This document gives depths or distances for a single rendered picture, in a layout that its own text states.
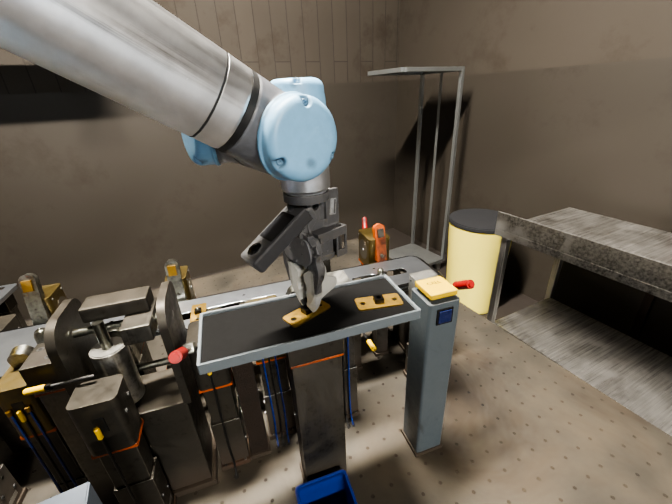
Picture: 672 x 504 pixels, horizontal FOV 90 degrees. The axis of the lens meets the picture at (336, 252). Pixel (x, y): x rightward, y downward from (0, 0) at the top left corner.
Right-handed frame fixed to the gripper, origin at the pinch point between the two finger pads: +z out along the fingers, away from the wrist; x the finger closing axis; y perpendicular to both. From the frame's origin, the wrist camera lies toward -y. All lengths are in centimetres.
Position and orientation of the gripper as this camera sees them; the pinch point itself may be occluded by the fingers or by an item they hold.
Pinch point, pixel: (306, 304)
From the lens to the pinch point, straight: 59.6
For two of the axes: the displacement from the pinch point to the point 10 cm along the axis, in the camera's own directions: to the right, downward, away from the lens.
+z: 0.4, 9.0, 4.3
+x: -6.9, -2.8, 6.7
